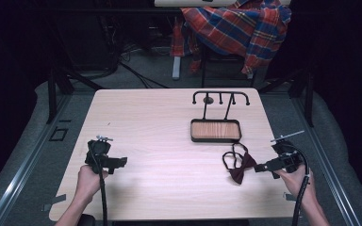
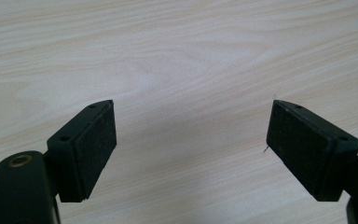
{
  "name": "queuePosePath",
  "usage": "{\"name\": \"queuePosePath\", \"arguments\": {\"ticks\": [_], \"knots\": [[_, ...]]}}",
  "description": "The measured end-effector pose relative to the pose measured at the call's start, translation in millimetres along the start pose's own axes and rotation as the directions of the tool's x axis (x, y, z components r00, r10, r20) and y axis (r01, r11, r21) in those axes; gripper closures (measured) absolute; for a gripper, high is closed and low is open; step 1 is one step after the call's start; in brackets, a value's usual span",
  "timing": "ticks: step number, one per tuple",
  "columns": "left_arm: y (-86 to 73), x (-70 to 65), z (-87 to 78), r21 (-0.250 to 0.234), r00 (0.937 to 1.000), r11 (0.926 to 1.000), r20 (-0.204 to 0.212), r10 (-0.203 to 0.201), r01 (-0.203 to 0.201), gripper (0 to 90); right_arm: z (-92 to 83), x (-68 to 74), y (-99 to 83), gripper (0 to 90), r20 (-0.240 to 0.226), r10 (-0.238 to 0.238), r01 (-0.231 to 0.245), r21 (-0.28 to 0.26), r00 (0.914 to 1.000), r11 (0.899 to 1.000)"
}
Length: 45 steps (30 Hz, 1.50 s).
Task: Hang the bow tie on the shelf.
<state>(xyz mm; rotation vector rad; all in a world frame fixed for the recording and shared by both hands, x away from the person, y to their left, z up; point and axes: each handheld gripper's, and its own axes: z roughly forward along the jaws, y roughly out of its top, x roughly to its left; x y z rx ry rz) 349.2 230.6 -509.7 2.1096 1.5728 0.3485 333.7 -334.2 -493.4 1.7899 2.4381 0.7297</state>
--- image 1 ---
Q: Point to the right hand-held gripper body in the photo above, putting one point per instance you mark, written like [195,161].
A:
[286,155]

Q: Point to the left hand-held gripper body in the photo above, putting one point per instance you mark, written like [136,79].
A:
[98,150]

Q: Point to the dark red bow tie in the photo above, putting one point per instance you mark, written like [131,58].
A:
[242,171]

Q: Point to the person's right hand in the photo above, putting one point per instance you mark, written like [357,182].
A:
[295,183]

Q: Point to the person's left hand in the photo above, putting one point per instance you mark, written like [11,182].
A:
[88,183]

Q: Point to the grey tape strip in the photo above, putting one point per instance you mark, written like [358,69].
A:
[290,196]
[55,201]

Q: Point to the black metal stand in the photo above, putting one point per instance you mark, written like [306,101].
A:
[52,94]
[309,100]

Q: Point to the black hook stand wooden tray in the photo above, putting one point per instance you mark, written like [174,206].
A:
[215,130]

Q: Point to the white table leg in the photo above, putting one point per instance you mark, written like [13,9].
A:
[176,67]

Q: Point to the dark cabinet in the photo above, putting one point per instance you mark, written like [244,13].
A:
[85,40]

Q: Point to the red blue plaid shirt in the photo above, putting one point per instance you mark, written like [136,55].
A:
[238,28]

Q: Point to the aluminium floor rail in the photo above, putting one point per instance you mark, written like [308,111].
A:
[330,169]
[22,175]

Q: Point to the black metal chair frame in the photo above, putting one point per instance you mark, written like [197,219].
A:
[203,69]

